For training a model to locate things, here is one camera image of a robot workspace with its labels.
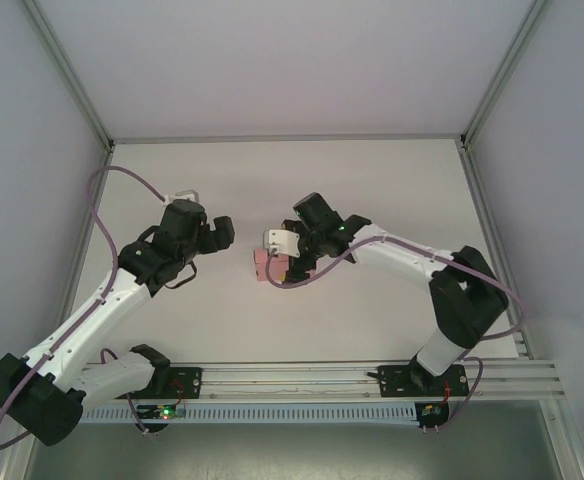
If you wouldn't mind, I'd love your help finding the white slotted cable duct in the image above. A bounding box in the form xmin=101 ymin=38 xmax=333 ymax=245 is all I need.
xmin=79 ymin=401 xmax=419 ymax=425

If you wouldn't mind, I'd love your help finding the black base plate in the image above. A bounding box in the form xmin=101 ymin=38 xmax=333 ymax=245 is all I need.
xmin=378 ymin=363 xmax=469 ymax=400
xmin=168 ymin=366 xmax=204 ymax=402

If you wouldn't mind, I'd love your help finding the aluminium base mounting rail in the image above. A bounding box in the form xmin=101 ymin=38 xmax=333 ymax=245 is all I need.
xmin=79 ymin=357 xmax=569 ymax=402

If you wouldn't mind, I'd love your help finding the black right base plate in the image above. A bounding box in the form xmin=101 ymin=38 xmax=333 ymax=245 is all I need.
xmin=378 ymin=363 xmax=469 ymax=400

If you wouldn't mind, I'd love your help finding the short purple base cable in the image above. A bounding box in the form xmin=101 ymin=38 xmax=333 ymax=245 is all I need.
xmin=100 ymin=347 xmax=148 ymax=435

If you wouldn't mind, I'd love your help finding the aluminium back frame rail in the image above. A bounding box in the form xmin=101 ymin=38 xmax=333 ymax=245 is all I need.
xmin=110 ymin=132 xmax=466 ymax=146

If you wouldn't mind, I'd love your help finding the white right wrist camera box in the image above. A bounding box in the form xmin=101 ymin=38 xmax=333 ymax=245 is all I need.
xmin=263 ymin=228 xmax=299 ymax=260

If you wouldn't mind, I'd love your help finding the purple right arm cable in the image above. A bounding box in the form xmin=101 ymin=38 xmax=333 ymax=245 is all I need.
xmin=265 ymin=235 xmax=529 ymax=434

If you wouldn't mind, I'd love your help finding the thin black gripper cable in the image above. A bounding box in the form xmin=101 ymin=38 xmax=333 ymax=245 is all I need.
xmin=164 ymin=259 xmax=199 ymax=291

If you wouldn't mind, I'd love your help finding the pink cardboard box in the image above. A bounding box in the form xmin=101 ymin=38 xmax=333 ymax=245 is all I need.
xmin=251 ymin=247 xmax=318 ymax=284

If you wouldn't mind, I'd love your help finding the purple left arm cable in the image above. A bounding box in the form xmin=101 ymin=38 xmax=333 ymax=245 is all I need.
xmin=0 ymin=166 xmax=169 ymax=449

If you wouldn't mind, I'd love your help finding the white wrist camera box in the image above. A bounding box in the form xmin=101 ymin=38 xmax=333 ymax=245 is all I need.
xmin=163 ymin=188 xmax=201 ymax=205
xmin=263 ymin=228 xmax=299 ymax=260

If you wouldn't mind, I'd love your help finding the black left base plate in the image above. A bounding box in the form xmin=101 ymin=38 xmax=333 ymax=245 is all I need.
xmin=168 ymin=366 xmax=204 ymax=402

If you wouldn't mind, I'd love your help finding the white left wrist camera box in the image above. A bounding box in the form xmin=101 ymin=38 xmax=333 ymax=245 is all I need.
xmin=163 ymin=188 xmax=201 ymax=205

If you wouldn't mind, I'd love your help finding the aluminium frame corner post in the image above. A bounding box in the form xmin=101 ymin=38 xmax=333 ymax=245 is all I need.
xmin=21 ymin=0 xmax=116 ymax=154
xmin=460 ymin=0 xmax=556 ymax=149

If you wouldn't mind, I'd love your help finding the aluminium table side rail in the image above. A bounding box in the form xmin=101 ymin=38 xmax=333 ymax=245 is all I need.
xmin=459 ymin=142 xmax=532 ymax=359

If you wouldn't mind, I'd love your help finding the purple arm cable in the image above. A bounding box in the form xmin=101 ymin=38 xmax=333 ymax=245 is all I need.
xmin=0 ymin=166 xmax=169 ymax=449
xmin=265 ymin=235 xmax=529 ymax=434

